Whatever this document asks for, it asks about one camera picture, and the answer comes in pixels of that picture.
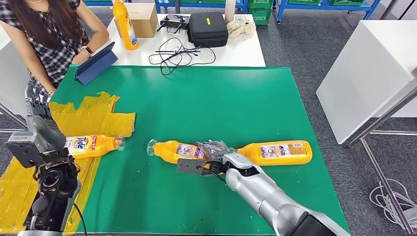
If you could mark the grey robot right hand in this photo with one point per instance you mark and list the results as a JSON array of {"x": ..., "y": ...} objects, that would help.
[{"x": 215, "y": 150}]

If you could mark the person's right hand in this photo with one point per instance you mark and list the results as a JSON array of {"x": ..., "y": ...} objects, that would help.
[{"x": 52, "y": 92}]

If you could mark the person's left hand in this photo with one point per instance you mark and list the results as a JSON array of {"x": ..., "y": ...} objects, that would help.
[{"x": 79, "y": 58}]

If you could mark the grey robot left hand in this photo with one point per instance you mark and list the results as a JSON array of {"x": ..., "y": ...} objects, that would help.
[{"x": 45, "y": 133}]

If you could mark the tablet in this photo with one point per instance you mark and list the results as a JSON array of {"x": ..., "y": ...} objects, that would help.
[{"x": 97, "y": 65}]

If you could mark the orange detergent bottle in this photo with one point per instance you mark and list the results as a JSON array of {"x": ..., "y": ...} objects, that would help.
[
  {"x": 166, "y": 151},
  {"x": 123, "y": 29},
  {"x": 104, "y": 145},
  {"x": 251, "y": 158}
]

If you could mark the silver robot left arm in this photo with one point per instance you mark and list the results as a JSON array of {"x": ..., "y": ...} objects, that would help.
[{"x": 52, "y": 195}]

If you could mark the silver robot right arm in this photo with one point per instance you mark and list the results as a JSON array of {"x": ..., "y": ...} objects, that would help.
[{"x": 260, "y": 192}]

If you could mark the person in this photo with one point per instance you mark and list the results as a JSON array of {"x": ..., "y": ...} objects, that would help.
[{"x": 49, "y": 32}]

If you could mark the white table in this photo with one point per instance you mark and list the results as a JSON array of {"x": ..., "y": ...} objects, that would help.
[
  {"x": 9, "y": 75},
  {"x": 234, "y": 53},
  {"x": 371, "y": 78}
]

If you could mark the yellow taped cardboard sheet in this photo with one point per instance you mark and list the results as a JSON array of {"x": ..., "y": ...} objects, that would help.
[{"x": 91, "y": 117}]

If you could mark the green table mat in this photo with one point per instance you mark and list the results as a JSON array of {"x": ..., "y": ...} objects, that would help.
[{"x": 195, "y": 107}]

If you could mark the brown cardboard box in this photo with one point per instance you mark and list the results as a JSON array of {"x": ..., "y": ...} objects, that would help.
[{"x": 146, "y": 19}]

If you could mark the black device with antennas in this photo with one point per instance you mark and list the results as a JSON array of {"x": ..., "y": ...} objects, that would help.
[{"x": 173, "y": 21}]

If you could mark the black zip case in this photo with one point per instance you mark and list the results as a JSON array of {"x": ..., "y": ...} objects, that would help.
[{"x": 207, "y": 31}]

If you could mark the beige cloth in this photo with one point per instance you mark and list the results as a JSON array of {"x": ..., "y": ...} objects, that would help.
[{"x": 241, "y": 28}]

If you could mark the beige cardboard tube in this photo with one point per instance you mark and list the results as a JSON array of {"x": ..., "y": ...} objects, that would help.
[{"x": 229, "y": 11}]

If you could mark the green plastic crate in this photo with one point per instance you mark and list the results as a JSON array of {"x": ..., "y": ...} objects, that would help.
[{"x": 260, "y": 14}]

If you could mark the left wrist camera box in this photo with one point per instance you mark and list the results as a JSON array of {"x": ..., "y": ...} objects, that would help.
[{"x": 22, "y": 146}]

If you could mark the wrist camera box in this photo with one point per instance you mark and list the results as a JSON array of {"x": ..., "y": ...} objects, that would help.
[
  {"x": 22, "y": 146},
  {"x": 190, "y": 166}
]

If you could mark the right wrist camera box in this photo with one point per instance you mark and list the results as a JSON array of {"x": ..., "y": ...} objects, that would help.
[{"x": 190, "y": 166}]

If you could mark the blue metal rack frame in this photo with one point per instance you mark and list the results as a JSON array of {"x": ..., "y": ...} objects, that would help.
[
  {"x": 278, "y": 14},
  {"x": 157, "y": 6}
]

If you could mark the steel table leg frame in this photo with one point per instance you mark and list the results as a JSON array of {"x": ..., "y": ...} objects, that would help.
[{"x": 384, "y": 119}]

